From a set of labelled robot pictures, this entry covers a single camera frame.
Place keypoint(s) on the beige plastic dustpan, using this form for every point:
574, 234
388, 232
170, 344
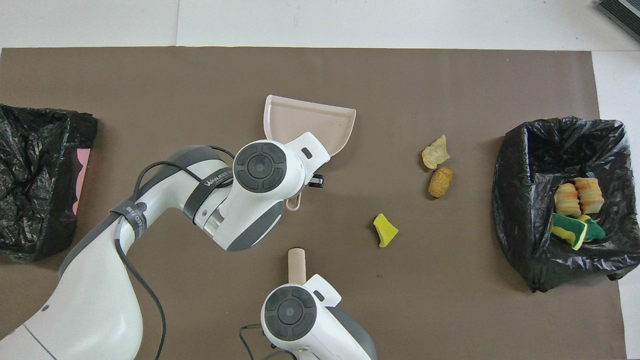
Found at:
310, 120

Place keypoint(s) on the beige hand brush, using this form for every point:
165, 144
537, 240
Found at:
296, 262

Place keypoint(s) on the small yellow sponge piece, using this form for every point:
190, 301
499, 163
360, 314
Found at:
385, 231

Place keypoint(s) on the pale foam scrap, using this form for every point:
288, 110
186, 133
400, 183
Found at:
589, 196
567, 200
436, 152

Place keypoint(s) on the brown nugget toy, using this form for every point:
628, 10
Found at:
441, 182

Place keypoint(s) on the notched yellow sponge piece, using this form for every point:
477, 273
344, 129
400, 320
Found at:
570, 229

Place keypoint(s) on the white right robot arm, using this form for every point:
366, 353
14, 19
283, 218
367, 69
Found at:
290, 312

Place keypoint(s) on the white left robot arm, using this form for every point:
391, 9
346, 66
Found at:
260, 165

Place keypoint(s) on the tall black bag bin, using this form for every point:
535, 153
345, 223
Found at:
525, 225

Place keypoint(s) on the pink bin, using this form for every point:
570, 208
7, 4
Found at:
82, 170

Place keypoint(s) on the flat black trash bag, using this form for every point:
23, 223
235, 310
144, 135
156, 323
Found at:
35, 165

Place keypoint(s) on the brown table mat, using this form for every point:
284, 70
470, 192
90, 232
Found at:
150, 100

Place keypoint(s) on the dark grey ribbed box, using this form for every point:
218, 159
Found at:
622, 15

